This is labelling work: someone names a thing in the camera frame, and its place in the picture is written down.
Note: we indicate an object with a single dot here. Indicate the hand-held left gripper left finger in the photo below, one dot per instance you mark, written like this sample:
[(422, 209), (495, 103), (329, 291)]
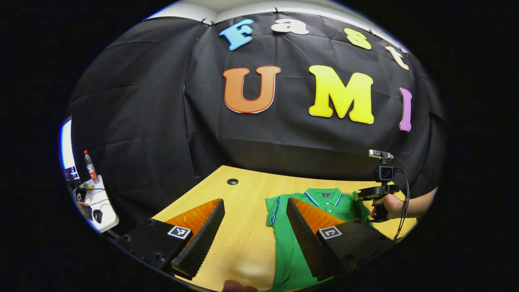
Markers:
[(202, 243)]

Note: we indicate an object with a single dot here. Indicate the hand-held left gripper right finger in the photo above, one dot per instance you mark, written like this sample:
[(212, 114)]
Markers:
[(308, 243)]

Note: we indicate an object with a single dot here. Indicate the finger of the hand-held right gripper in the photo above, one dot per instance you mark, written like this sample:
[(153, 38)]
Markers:
[(358, 196)]

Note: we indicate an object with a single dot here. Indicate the green T-shirt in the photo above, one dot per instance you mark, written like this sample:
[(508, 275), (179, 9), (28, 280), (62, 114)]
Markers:
[(290, 251)]

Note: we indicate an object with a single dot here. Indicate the white side table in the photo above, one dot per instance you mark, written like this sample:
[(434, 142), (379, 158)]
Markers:
[(106, 211)]

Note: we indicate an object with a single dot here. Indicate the black computer mouse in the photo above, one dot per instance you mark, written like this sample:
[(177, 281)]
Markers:
[(97, 215)]

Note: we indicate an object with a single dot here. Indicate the black backdrop cloth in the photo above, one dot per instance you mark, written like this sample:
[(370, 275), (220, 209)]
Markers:
[(162, 121)]

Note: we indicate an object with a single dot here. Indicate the red label plastic bottle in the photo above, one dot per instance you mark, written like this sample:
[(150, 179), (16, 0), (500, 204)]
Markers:
[(91, 168)]

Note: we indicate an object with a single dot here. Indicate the lit computer screen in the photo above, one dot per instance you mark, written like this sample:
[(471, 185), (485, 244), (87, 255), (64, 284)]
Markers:
[(72, 173)]

